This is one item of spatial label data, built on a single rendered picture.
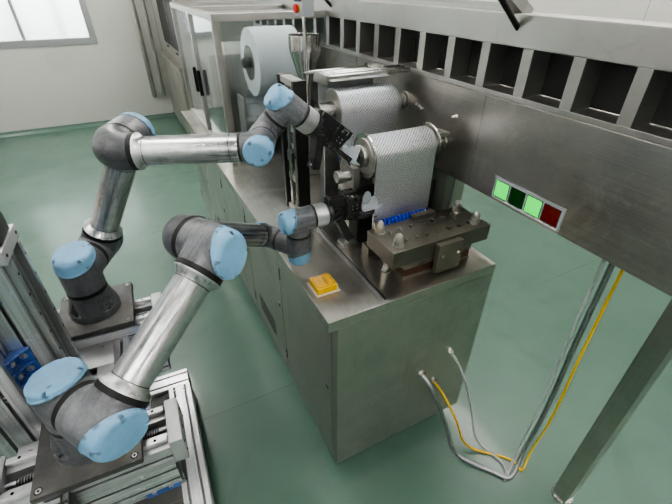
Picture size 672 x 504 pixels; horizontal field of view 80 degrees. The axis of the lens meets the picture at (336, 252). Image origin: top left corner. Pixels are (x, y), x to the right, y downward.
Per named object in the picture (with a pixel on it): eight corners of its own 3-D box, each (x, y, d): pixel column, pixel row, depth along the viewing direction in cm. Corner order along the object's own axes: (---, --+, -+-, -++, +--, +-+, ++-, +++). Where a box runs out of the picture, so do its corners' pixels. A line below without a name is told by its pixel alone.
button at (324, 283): (309, 283, 132) (308, 277, 131) (328, 277, 135) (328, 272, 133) (318, 296, 127) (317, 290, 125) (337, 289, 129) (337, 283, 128)
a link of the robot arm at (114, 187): (64, 264, 131) (99, 115, 105) (86, 239, 143) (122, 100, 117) (103, 278, 134) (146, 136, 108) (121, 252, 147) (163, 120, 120)
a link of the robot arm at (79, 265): (56, 298, 123) (38, 262, 115) (78, 271, 134) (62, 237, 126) (96, 297, 123) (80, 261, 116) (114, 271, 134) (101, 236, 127)
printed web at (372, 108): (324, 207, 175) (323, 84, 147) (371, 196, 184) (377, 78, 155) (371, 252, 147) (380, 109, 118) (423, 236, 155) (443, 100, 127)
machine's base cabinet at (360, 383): (205, 215, 353) (185, 116, 305) (274, 200, 378) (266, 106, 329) (334, 477, 168) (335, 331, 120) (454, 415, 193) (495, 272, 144)
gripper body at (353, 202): (365, 196, 127) (331, 203, 123) (364, 219, 132) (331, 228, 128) (353, 186, 133) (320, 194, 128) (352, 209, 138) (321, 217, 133)
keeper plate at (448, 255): (431, 270, 136) (436, 243, 130) (454, 262, 140) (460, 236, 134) (436, 274, 134) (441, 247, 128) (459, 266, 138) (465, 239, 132)
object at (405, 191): (372, 224, 141) (375, 175, 130) (426, 210, 149) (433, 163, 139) (372, 225, 140) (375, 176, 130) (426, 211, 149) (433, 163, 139)
